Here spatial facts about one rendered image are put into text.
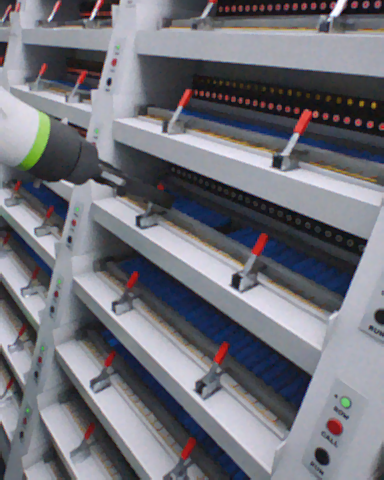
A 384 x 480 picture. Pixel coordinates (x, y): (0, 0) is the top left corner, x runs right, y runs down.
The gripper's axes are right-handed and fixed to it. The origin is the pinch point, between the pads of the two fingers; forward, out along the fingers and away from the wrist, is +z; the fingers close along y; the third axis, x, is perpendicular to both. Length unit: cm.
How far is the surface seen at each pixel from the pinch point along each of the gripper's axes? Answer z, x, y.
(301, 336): -1.2, -7.6, 39.3
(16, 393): 19, -78, -44
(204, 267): 0.0, -6.9, 19.1
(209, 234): 4.3, -2.1, 13.4
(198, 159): -3.9, 9.0, 10.9
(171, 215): 4.4, -2.4, 2.0
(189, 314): 11.3, -18.8, 11.7
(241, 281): -1.4, -5.5, 27.7
